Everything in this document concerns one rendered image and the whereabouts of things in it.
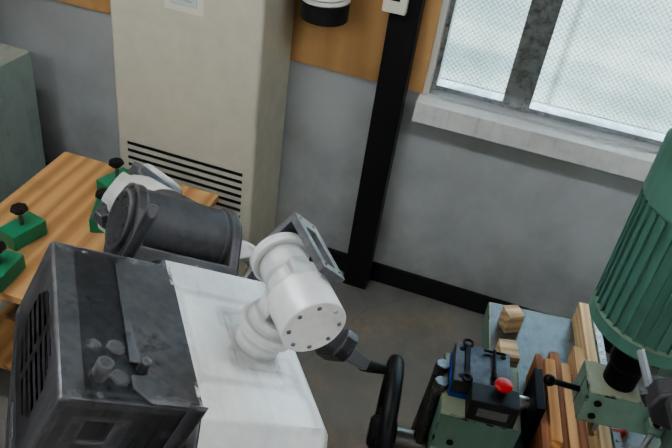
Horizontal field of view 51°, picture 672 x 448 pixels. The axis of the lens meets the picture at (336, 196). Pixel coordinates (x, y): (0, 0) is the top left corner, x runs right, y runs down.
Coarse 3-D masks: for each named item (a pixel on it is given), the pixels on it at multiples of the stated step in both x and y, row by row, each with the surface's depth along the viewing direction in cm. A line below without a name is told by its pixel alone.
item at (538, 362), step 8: (536, 360) 127; (528, 376) 130; (544, 384) 122; (544, 392) 121; (544, 416) 117; (544, 424) 115; (536, 432) 117; (544, 432) 114; (536, 440) 116; (544, 440) 113
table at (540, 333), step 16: (496, 304) 148; (496, 320) 144; (528, 320) 145; (544, 320) 146; (560, 320) 146; (496, 336) 140; (512, 336) 141; (528, 336) 141; (544, 336) 142; (560, 336) 142; (528, 352) 138; (544, 352) 138; (560, 352) 139; (528, 368) 134
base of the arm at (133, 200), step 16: (128, 192) 84; (144, 192) 84; (112, 208) 88; (128, 208) 83; (144, 208) 82; (224, 208) 93; (112, 224) 86; (128, 224) 82; (240, 224) 90; (112, 240) 84; (128, 240) 82; (240, 240) 89; (144, 256) 81; (160, 256) 82; (176, 256) 84; (224, 256) 89; (224, 272) 87
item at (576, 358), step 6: (576, 348) 134; (582, 348) 135; (570, 354) 136; (576, 354) 133; (582, 354) 133; (570, 360) 135; (576, 360) 132; (582, 360) 132; (570, 366) 134; (576, 366) 131; (570, 372) 133; (576, 372) 130; (594, 432) 119; (588, 438) 118
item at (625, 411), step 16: (592, 368) 113; (576, 384) 116; (592, 384) 110; (640, 384) 111; (576, 400) 114; (592, 400) 110; (608, 400) 109; (624, 400) 109; (640, 400) 109; (576, 416) 113; (592, 416) 111; (608, 416) 111; (624, 416) 110; (640, 416) 110; (640, 432) 112
